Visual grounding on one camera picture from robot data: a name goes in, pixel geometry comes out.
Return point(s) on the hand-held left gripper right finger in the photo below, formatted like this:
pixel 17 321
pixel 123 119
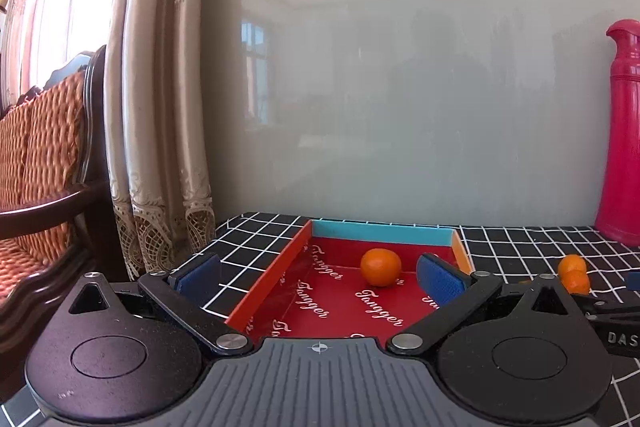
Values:
pixel 440 281

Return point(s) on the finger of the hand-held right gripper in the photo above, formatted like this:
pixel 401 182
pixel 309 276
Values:
pixel 607 308
pixel 635 281

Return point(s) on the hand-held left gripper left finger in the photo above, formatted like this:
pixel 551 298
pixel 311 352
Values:
pixel 200 275

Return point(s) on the orange tangerine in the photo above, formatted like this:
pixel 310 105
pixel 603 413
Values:
pixel 576 284
pixel 381 266
pixel 571 263

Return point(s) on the colourful cardboard box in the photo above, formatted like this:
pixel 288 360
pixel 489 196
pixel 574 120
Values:
pixel 350 302

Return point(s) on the black white checked tablecloth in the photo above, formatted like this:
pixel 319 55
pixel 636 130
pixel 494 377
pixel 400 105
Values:
pixel 525 247

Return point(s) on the pink thermos jug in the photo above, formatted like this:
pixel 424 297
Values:
pixel 622 132

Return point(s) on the dark wooden armchair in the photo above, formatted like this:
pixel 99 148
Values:
pixel 95 157

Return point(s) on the beige lace-hem curtain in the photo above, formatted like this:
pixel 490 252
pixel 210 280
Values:
pixel 160 107

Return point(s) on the orange woven chair cushion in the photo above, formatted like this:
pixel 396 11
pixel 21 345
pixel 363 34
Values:
pixel 45 142

